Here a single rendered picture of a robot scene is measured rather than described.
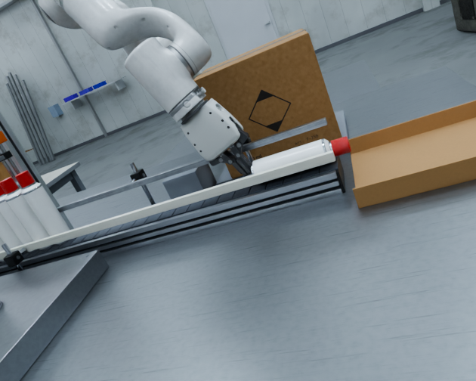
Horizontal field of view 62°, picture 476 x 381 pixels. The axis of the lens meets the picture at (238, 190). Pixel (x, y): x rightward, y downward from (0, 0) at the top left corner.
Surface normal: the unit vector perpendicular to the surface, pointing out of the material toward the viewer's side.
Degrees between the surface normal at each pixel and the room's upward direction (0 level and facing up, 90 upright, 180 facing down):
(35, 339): 90
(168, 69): 77
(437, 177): 90
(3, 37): 90
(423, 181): 90
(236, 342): 0
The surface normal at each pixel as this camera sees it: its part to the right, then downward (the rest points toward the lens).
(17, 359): 0.91, -0.26
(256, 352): -0.38, -0.86
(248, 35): -0.19, 0.44
